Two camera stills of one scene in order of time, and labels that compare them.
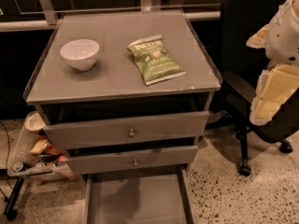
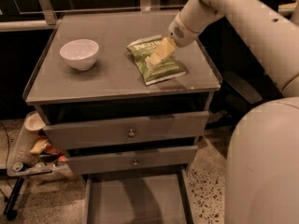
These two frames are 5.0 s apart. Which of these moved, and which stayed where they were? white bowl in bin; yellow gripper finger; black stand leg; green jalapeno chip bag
Moved: yellow gripper finger
Stayed: black stand leg; green jalapeno chip bag; white bowl in bin
